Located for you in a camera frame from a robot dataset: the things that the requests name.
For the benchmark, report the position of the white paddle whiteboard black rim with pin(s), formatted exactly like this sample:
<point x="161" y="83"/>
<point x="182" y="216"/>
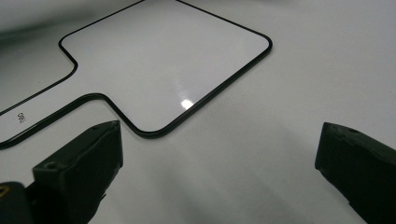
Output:
<point x="155" y="62"/>

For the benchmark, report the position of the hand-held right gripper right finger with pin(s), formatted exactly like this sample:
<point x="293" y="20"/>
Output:
<point x="361" y="168"/>

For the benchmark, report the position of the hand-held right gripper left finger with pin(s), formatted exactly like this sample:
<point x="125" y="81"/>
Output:
<point x="77" y="174"/>

